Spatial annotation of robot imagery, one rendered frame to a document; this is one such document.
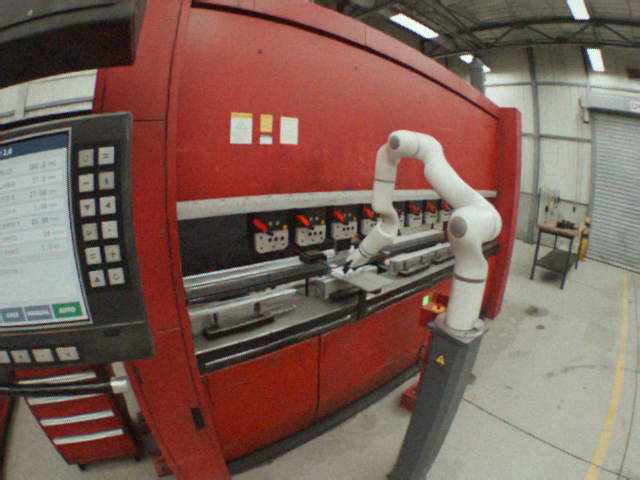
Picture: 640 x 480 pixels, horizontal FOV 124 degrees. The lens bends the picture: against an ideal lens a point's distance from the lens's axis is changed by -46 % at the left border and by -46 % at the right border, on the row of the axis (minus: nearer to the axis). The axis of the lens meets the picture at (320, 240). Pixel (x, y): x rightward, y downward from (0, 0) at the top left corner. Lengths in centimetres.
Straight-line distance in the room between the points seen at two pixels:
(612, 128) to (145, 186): 843
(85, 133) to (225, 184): 78
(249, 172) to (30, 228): 89
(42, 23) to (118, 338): 50
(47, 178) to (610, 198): 836
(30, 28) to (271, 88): 97
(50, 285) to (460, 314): 106
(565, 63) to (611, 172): 299
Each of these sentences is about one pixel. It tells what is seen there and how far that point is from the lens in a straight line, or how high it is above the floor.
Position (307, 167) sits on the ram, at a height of 151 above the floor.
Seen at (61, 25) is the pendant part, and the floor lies 176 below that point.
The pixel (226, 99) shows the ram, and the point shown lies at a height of 177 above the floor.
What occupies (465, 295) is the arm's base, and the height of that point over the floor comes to 114.
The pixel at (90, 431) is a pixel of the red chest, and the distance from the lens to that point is 173.
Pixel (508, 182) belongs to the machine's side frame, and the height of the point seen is 150.
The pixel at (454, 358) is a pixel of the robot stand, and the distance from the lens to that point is 110.
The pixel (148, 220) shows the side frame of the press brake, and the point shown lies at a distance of 86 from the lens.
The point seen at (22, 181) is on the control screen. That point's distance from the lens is 47.
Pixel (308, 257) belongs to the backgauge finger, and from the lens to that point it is 169.
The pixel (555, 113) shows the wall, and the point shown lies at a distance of 867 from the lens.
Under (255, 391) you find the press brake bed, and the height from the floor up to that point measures 59.
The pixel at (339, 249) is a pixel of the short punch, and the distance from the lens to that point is 153.
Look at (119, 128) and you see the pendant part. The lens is 42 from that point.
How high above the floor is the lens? 152
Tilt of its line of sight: 14 degrees down
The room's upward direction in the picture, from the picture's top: 1 degrees clockwise
